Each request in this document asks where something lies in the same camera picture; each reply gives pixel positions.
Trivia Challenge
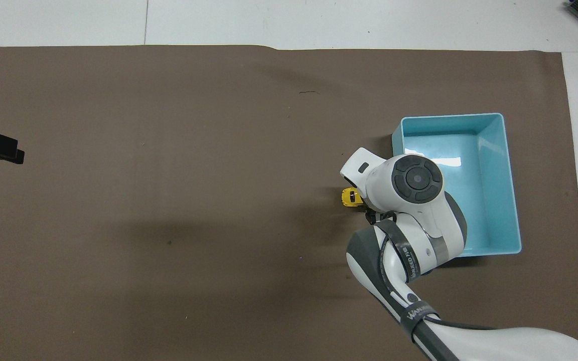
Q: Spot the light blue plastic box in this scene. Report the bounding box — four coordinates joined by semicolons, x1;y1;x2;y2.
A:
391;113;522;258

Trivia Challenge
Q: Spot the black cable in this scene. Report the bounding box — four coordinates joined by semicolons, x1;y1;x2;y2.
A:
365;208;461;361

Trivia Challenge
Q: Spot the yellow toy beetle car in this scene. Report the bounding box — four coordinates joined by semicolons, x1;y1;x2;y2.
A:
340;187;365;209

